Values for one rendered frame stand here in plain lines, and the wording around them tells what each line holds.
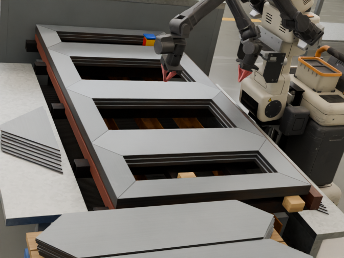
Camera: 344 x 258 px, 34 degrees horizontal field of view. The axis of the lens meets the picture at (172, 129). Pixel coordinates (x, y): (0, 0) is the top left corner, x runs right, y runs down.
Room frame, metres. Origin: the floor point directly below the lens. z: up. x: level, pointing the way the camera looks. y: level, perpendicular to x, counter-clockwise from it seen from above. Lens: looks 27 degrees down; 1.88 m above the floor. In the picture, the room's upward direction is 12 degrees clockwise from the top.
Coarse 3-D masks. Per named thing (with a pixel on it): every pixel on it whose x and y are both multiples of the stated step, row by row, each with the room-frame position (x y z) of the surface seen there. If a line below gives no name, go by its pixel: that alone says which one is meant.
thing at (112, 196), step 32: (64, 32) 2.79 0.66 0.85; (96, 64) 2.52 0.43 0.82; (128, 64) 2.60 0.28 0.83; (160, 64) 2.68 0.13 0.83; (64, 96) 2.12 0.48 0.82; (96, 160) 1.65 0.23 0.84; (128, 160) 1.69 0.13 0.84; (160, 160) 1.74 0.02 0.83; (192, 160) 1.80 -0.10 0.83; (224, 160) 1.85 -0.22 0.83; (256, 160) 1.90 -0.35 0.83; (224, 192) 1.59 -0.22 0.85; (256, 192) 1.65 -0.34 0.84; (288, 192) 1.72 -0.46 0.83
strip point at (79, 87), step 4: (80, 80) 2.23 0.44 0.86; (72, 84) 2.17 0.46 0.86; (76, 84) 2.18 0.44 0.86; (80, 84) 2.18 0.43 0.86; (68, 88) 2.12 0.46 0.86; (72, 88) 2.13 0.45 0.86; (76, 88) 2.14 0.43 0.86; (80, 88) 2.15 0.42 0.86; (84, 88) 2.16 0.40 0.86; (76, 92) 2.10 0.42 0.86; (80, 92) 2.11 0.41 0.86; (84, 92) 2.12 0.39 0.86; (88, 92) 2.13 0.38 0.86; (88, 96) 2.09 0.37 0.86
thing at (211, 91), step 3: (201, 84) 2.47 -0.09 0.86; (204, 84) 2.48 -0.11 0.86; (204, 87) 2.45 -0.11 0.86; (207, 87) 2.45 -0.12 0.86; (210, 87) 2.46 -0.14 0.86; (204, 90) 2.41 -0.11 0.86; (207, 90) 2.42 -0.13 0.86; (210, 90) 2.42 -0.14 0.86; (213, 90) 2.43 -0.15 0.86; (207, 93) 2.38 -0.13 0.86; (210, 93) 2.39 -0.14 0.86; (213, 93) 2.40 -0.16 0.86; (216, 93) 2.40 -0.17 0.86; (210, 96) 2.35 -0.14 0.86; (213, 96) 2.36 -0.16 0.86
